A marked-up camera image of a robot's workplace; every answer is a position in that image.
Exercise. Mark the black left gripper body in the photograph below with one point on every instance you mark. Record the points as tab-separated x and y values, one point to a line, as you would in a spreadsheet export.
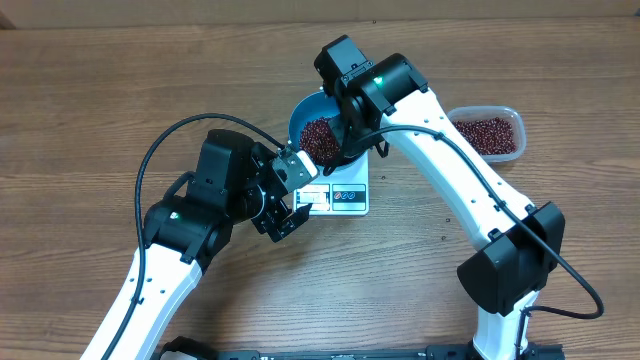
272	214

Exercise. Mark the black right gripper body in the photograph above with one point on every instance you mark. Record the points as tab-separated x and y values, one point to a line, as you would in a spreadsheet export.
354	140

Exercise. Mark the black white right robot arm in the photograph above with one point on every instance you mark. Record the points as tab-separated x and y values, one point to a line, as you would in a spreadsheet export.
390	104

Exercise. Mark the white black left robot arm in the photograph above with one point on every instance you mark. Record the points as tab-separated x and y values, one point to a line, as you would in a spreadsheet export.
237	179

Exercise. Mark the red beans in bowl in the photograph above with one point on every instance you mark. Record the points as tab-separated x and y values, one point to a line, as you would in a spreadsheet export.
318	140

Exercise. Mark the white digital kitchen scale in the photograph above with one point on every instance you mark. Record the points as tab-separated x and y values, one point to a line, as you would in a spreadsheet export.
344	193

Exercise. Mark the clear plastic bean container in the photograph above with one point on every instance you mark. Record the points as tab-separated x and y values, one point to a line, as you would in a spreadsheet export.
471	113

